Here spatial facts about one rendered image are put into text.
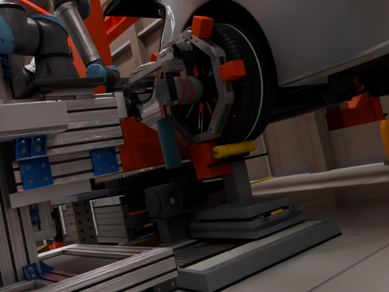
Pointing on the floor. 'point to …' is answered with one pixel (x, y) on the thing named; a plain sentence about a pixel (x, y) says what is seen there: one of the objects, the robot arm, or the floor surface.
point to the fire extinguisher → (385, 136)
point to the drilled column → (81, 222)
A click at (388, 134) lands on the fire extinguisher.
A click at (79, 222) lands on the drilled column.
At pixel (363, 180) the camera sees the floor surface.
